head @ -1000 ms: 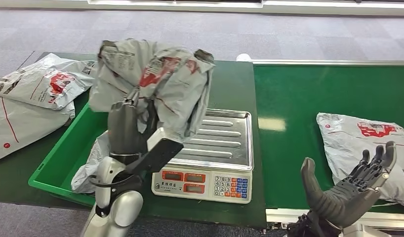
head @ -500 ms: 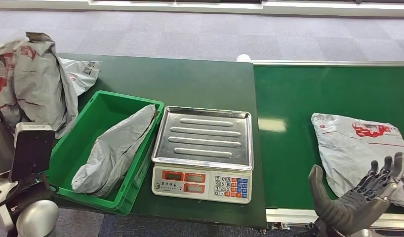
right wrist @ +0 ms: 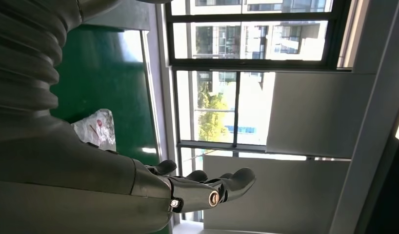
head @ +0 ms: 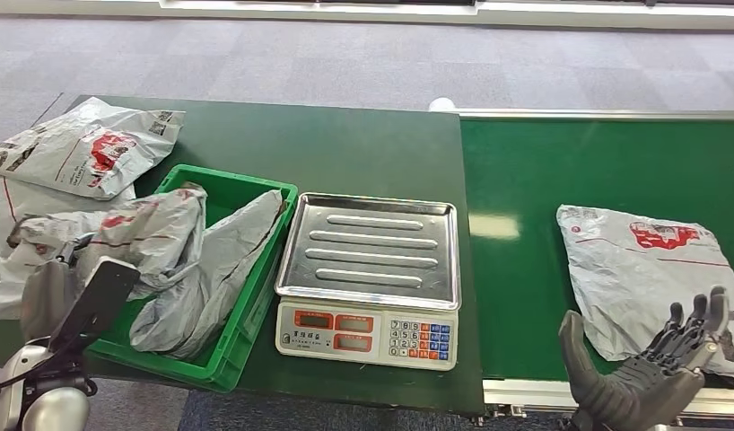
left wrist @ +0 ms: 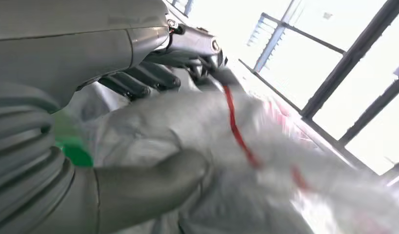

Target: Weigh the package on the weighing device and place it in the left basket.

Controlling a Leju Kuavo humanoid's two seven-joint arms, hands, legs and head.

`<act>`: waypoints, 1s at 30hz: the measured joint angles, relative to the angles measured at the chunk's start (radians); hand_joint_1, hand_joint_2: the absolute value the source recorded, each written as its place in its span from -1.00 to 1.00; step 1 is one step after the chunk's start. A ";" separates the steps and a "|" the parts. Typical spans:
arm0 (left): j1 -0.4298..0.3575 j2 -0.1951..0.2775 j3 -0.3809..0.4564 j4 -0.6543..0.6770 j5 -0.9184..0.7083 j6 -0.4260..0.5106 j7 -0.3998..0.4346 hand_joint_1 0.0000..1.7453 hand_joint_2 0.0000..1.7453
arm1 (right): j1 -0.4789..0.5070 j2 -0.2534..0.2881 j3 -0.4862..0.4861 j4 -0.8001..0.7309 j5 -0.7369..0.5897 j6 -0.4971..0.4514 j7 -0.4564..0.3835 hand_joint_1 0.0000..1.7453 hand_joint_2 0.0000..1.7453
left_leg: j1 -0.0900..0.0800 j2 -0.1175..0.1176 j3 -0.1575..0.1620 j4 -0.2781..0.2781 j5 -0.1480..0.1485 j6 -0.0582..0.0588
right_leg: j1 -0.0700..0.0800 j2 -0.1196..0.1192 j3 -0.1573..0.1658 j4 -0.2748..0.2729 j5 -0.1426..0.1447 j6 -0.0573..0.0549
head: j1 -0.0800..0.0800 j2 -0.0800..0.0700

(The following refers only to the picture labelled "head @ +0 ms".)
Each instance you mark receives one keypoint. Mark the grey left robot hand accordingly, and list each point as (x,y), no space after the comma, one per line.
(43,303)

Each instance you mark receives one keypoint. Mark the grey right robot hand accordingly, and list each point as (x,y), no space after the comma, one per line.
(634,392)

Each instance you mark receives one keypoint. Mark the grey red-print mailer package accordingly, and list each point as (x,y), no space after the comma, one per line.
(640,273)
(153,232)

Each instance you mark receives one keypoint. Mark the large white red-line package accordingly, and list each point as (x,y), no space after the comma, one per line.
(22,202)

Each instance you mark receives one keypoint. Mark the flat grey red-print mailer package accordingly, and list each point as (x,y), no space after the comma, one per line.
(640,273)

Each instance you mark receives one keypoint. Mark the white red-print QR-code package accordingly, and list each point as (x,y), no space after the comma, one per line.
(76,149)

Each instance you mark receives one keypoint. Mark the plain grey mailer package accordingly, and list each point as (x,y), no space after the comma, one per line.
(224,268)

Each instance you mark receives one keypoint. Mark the green plastic basket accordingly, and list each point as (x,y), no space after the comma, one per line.
(236,187)

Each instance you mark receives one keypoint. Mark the green conveyor belt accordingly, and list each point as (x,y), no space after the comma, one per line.
(521,268)

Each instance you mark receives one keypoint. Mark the white electronic scale body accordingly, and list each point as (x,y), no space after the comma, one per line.
(319,348)

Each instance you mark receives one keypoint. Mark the stainless steel scale tray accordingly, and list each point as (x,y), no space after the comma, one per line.
(367,250)

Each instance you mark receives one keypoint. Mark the white conveyor roller cap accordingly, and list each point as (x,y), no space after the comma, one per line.
(442,105)

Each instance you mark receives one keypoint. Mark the white baseboard ledge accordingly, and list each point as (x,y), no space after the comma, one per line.
(343,13)

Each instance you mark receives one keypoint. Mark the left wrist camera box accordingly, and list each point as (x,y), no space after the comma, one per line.
(99,297)

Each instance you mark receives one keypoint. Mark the aluminium conveyor frame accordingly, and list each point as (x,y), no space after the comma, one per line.
(521,397)

